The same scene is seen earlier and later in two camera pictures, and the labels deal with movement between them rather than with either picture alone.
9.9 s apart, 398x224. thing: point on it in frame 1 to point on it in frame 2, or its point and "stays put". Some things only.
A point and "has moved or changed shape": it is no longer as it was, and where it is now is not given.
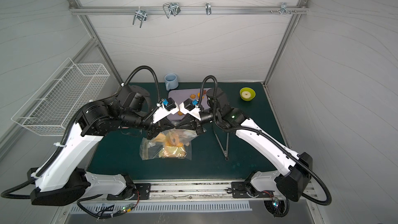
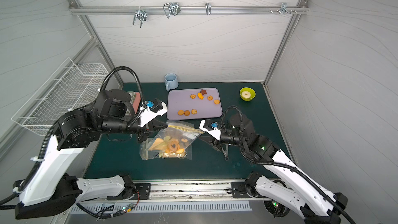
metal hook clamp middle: x=172 y=8 stays put
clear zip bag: x=175 y=137 has moved or changed shape
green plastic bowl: x=247 y=94 stays put
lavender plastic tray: x=181 y=95 stays put
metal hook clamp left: x=140 y=14 stays put
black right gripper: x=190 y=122 to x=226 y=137
